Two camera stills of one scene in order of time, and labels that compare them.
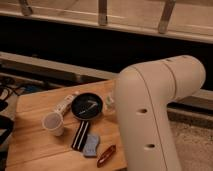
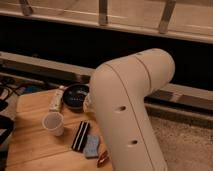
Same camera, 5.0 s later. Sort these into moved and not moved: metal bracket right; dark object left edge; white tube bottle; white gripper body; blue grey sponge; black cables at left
Moved: white gripper body; white tube bottle
Not moved: metal bracket right; blue grey sponge; dark object left edge; black cables at left
